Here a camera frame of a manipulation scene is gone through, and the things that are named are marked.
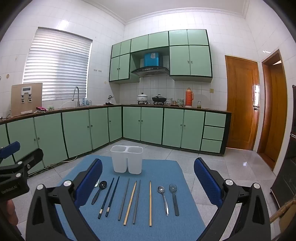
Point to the pink cloth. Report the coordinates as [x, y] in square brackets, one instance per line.
[40, 109]

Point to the brown cardboard board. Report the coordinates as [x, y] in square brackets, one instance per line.
[16, 104]

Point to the dark blue chopstick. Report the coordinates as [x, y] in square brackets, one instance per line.
[106, 198]
[112, 197]

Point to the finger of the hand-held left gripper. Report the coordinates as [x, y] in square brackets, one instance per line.
[32, 158]
[10, 148]

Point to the black range hood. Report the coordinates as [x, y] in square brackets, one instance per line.
[150, 70]

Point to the silver metal spoon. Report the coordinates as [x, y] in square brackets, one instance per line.
[161, 189]

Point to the wooden chopstick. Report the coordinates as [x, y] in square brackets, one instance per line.
[130, 202]
[150, 204]

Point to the green lower kitchen cabinets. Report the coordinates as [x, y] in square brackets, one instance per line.
[150, 125]

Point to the glass jars on counter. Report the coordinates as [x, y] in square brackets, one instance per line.
[180, 102]

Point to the blue table mat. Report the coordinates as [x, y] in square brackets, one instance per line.
[161, 171]

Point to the white cooking pot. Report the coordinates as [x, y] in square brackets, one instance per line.
[142, 97]

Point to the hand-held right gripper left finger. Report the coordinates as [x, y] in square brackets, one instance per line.
[92, 178]

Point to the dark furniture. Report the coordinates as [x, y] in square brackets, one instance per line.
[286, 173]

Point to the white plastic utensil holder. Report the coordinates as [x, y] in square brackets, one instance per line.
[126, 160]

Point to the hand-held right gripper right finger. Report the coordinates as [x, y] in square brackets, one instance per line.
[205, 180]

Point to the grey chopstick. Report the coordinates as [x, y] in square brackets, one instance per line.
[123, 199]
[136, 201]

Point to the small glass jar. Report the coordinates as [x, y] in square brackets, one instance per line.
[199, 105]

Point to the green drawer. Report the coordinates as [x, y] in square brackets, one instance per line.
[214, 133]
[215, 119]
[211, 146]

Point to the small kettle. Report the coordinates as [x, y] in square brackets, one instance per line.
[110, 100]

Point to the black plastic spoon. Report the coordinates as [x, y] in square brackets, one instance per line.
[103, 185]

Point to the person's left hand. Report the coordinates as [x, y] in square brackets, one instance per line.
[12, 212]

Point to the cardboard box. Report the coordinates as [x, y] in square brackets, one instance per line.
[288, 223]

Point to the bottles beside sink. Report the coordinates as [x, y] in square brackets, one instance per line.
[86, 102]

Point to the white window blind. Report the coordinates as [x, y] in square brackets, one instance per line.
[57, 67]

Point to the orange thermos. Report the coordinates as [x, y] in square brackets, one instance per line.
[189, 98]

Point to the wooden stick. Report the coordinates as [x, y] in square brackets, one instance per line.
[281, 212]

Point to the green upper wall cabinets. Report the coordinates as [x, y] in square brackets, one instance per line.
[189, 60]

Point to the black wok with lid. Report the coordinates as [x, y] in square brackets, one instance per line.
[158, 99]

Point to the white patterned mug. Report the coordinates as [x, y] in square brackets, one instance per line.
[169, 101]

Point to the steel kitchen faucet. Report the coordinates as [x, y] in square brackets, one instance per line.
[76, 92]

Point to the dark grey spoon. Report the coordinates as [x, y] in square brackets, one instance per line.
[173, 188]

